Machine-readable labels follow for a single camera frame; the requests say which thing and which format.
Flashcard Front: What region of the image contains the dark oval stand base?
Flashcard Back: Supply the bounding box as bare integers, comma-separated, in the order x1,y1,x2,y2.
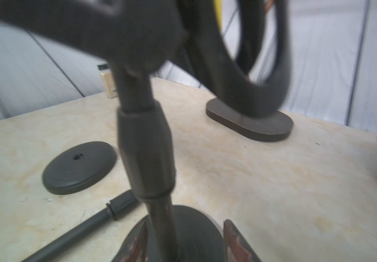
205,98,294,143

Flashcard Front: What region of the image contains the black round stand base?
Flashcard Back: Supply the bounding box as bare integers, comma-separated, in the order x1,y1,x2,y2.
119,205,226,262

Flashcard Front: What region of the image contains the yellow plastic goblet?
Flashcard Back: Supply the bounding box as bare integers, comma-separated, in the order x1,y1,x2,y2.
213,0,222,31

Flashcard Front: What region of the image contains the spare black microphone pole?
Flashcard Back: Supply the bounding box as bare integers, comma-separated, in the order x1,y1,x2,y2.
24,190,139,262

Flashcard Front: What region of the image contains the black microphone stand pole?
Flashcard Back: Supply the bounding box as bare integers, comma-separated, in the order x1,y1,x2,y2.
0,1,292,262

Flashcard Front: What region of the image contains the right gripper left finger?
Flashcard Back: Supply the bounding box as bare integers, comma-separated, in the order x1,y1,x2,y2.
113,222,149,262

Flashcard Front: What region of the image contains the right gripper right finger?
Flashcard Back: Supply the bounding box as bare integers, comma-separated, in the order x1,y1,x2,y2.
223,219,262,262

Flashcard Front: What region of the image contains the spice jar black lid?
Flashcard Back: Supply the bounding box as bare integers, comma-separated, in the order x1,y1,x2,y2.
97,63,119,99

